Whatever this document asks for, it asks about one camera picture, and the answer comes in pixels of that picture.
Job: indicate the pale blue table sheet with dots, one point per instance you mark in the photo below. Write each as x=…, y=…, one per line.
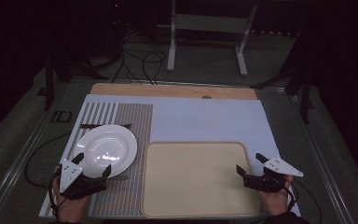
x=205, y=121

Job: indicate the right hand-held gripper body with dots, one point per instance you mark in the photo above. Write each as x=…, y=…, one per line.
x=273, y=177

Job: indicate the dark brown stick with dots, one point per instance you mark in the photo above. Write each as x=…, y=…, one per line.
x=88, y=126

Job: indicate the dark stand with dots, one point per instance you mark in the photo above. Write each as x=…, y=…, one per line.
x=51, y=81
x=304, y=93

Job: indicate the striped placemat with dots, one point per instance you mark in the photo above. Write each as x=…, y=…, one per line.
x=136, y=130

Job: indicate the white plate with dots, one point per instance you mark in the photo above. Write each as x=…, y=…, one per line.
x=108, y=149

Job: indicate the black square floor frame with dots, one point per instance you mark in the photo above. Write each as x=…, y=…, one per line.
x=62, y=116

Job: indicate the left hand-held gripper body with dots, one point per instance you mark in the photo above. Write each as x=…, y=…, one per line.
x=70, y=175

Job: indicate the metal floor rail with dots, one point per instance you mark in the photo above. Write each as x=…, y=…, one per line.
x=18, y=161
x=320, y=155

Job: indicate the beige tray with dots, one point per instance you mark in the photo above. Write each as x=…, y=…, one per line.
x=199, y=180

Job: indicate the white metal stand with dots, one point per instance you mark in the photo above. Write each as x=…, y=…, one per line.
x=209, y=23

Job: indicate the wooden table board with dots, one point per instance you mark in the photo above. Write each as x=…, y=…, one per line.
x=167, y=90

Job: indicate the person's right hand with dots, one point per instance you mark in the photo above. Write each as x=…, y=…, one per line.
x=275, y=200

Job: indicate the person's left hand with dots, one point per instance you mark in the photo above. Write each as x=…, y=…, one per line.
x=71, y=208

